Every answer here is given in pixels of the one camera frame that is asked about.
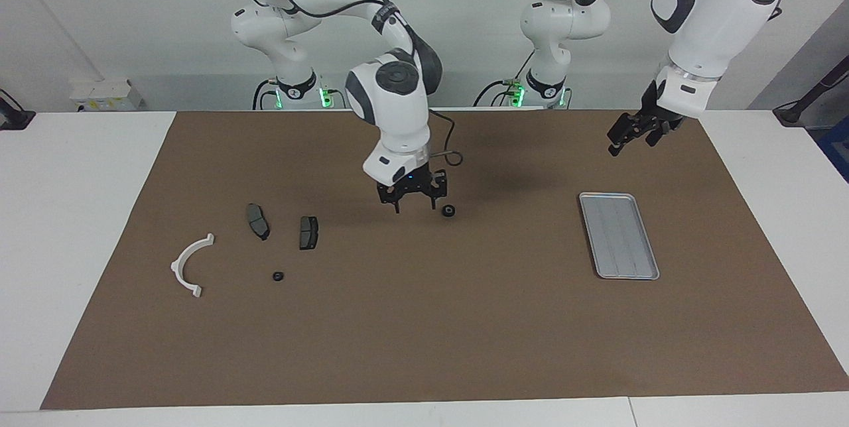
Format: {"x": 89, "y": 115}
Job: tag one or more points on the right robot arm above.
{"x": 391, "y": 115}

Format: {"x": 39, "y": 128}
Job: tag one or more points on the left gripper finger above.
{"x": 660, "y": 131}
{"x": 623, "y": 132}

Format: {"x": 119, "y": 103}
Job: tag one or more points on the white wall socket box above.
{"x": 106, "y": 94}

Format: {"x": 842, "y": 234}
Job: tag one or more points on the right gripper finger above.
{"x": 390, "y": 196}
{"x": 438, "y": 187}

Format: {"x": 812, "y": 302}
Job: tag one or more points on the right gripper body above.
{"x": 411, "y": 184}

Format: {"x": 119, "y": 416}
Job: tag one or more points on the silver metal tray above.
{"x": 619, "y": 236}

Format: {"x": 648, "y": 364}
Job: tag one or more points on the black stand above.
{"x": 799, "y": 109}
{"x": 13, "y": 119}

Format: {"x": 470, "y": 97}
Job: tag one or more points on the dark grey brake pad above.
{"x": 309, "y": 233}
{"x": 257, "y": 221}

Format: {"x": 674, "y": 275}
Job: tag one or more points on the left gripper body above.
{"x": 651, "y": 103}

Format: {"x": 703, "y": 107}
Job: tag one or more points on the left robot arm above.
{"x": 710, "y": 22}

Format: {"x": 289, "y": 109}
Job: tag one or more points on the white curved plastic bracket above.
{"x": 182, "y": 260}

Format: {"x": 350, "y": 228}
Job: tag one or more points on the blue crate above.
{"x": 837, "y": 148}

